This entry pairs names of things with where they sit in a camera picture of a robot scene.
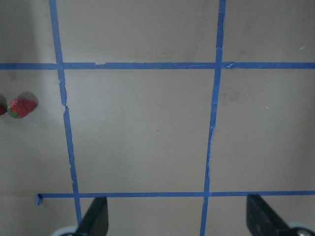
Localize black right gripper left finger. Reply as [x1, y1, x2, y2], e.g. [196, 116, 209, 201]
[76, 197, 109, 236]

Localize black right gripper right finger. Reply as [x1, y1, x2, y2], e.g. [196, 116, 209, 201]
[246, 195, 295, 236]

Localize red strawberry one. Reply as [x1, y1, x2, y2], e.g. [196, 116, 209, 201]
[0, 105, 7, 116]
[7, 98, 38, 118]

